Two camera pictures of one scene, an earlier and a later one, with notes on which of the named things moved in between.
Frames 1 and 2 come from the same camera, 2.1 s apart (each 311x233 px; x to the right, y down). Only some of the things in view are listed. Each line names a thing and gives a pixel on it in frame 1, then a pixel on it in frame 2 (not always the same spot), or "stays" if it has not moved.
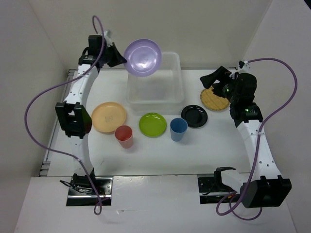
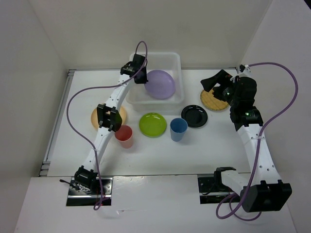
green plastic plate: [152, 124] stays
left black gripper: [118, 58] -> [144, 80]
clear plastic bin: [161, 92] stays
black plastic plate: [195, 115] stays
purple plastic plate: [144, 58] -> [160, 84]
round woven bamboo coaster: [214, 102] stays
